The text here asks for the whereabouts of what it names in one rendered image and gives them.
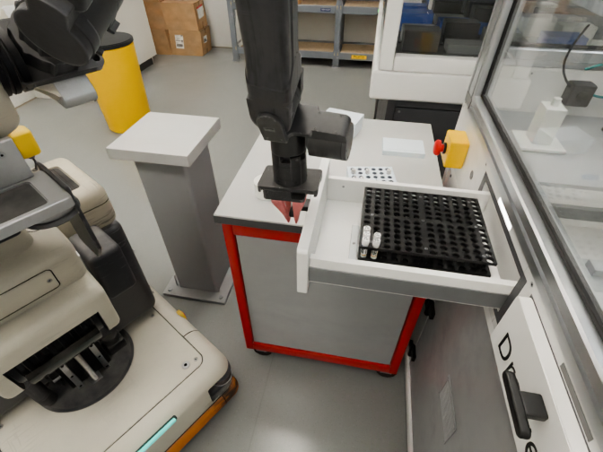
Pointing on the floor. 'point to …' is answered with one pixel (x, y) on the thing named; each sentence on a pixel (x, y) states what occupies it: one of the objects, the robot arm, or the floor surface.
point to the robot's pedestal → (181, 199)
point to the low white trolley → (264, 252)
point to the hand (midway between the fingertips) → (292, 217)
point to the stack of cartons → (179, 27)
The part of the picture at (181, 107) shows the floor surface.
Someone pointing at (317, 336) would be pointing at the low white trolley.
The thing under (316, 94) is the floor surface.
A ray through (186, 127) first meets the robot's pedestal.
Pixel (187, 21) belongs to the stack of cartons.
